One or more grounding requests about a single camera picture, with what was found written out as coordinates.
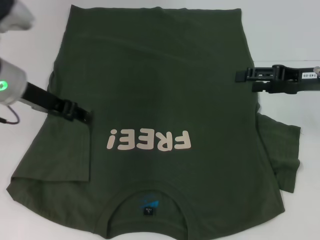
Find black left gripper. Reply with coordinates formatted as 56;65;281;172
20;81;94;124

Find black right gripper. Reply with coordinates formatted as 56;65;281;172
235;64;320;96

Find dark green FREE t-shirt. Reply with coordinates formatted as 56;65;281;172
6;3;302;240

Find left arm connector cable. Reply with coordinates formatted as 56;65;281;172
0;104;21;125

